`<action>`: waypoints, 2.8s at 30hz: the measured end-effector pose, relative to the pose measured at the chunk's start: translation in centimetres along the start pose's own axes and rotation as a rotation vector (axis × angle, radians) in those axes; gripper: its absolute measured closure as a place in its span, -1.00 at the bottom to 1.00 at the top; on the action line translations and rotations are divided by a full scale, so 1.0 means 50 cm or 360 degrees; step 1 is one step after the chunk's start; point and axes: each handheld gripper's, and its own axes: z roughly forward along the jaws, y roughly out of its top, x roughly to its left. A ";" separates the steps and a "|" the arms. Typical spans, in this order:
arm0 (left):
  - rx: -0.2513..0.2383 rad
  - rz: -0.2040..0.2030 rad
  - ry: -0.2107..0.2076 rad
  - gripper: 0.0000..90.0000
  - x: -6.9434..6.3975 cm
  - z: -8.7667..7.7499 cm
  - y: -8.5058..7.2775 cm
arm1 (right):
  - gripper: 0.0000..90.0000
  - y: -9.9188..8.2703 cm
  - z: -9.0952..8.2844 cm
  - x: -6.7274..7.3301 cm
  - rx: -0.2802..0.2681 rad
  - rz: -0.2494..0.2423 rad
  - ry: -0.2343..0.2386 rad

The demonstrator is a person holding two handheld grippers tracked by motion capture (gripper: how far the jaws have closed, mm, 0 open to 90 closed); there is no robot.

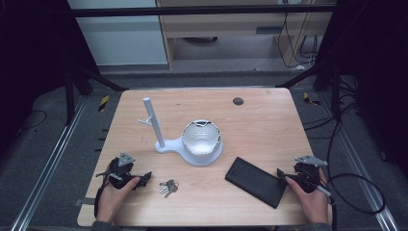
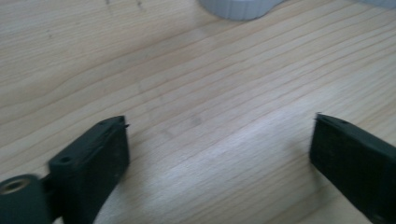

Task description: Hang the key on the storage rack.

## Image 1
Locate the black curtain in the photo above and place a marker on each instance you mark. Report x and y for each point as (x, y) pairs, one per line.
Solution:
(375, 64)
(32, 64)

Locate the person's right hand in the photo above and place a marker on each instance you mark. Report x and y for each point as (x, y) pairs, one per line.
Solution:
(312, 205)

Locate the black leather wallet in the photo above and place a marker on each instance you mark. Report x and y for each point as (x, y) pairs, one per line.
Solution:
(253, 181)

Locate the white cabinet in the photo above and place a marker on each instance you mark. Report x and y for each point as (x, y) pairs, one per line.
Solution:
(122, 41)

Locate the grey round table grommet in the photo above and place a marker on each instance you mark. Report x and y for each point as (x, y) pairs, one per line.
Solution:
(238, 101)

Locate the black horizontal frame bar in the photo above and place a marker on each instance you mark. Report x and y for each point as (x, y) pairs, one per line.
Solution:
(192, 11)

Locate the white plug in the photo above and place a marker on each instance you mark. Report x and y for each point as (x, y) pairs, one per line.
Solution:
(300, 67)

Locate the black metal stand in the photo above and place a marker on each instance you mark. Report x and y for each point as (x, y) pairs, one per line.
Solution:
(335, 93)
(69, 102)

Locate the aluminium floor rail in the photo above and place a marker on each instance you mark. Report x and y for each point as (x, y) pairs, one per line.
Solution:
(362, 179)
(48, 166)

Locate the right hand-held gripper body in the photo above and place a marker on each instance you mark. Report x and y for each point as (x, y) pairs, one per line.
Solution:
(308, 176)

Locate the person's left hand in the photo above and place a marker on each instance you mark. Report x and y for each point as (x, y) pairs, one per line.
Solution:
(112, 202)

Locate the white bowl with silver rim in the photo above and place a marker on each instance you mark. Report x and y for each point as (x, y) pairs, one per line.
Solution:
(202, 141)

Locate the bunch of silver keys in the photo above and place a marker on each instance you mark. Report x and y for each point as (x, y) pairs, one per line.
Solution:
(168, 188)

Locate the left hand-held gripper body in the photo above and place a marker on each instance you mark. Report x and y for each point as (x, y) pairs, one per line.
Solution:
(123, 171)

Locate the white stand with post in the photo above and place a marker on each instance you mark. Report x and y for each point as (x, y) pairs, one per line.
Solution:
(154, 122)

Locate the light wooden desk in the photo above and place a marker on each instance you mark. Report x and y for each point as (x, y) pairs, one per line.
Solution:
(224, 20)

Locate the yellow black striped tape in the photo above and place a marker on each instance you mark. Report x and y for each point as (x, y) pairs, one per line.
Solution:
(103, 103)
(310, 99)

